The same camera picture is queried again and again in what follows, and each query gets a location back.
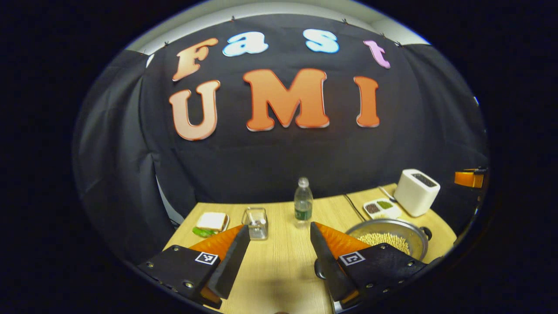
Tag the clear plastic water bottle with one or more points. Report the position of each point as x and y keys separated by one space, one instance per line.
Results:
x=303 y=205

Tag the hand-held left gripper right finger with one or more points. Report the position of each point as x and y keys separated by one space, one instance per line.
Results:
x=331 y=270

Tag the pile of yellow soybeans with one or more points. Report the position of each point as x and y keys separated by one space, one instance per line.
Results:
x=383 y=240

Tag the sandwich with lettuce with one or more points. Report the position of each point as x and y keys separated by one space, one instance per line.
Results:
x=211 y=221

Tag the white toaster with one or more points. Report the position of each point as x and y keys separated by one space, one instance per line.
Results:
x=414 y=194

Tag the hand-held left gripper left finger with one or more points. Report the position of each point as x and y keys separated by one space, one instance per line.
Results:
x=233 y=261

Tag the white divided bean dish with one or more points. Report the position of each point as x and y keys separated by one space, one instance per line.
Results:
x=381 y=208

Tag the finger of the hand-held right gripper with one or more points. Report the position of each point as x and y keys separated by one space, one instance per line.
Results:
x=468 y=179

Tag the white spoon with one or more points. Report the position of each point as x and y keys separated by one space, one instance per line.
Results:
x=386 y=193

